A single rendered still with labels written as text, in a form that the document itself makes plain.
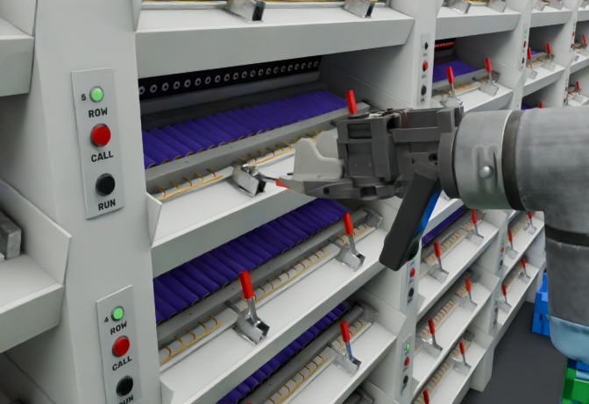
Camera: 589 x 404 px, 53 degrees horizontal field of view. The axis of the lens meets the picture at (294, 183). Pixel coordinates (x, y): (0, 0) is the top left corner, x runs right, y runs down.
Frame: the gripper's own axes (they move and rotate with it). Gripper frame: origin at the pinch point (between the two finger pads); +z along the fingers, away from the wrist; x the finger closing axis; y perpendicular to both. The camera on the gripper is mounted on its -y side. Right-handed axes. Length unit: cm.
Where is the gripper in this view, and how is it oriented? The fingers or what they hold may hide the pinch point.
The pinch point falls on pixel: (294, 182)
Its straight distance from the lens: 68.0
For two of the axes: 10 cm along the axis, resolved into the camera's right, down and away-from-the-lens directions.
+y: -1.4, -9.7, -2.0
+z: -8.2, 0.0, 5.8
